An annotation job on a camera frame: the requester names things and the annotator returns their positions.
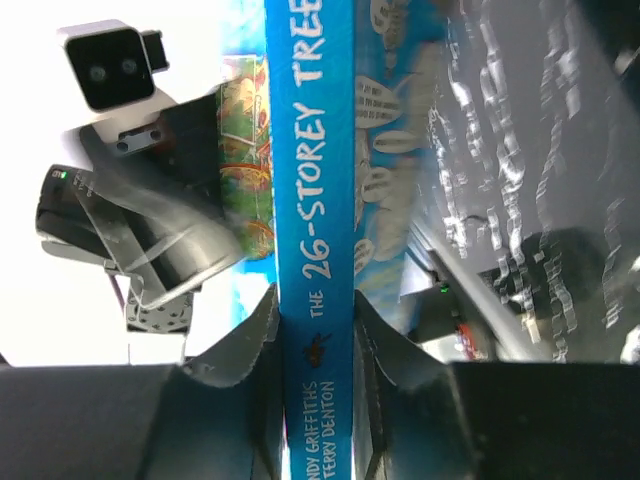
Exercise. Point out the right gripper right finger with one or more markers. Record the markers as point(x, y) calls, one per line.
point(417, 418)

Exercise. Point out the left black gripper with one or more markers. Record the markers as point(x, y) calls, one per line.
point(145, 200)

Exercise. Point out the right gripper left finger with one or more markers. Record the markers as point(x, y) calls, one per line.
point(217, 416)

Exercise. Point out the blue 26-storey treehouse book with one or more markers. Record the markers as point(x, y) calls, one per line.
point(323, 116)

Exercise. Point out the black marble pattern mat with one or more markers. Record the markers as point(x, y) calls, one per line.
point(529, 211)

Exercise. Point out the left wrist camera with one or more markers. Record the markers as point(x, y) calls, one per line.
point(113, 64)

